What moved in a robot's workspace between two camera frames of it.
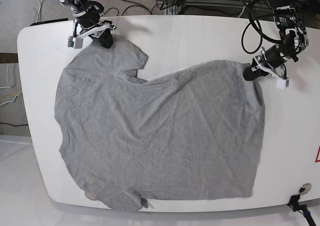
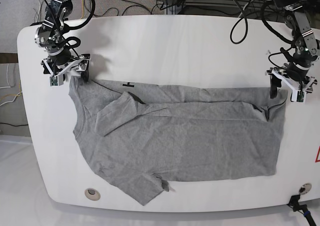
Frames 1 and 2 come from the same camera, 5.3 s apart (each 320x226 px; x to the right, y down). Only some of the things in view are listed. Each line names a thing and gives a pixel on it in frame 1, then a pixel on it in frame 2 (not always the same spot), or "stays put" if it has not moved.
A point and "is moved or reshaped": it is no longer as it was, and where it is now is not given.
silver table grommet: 305,188 stays put
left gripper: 102,30 to 79,63
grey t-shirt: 195,133 is moved or reshaped
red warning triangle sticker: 317,155 stays put
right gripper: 271,60 to 300,87
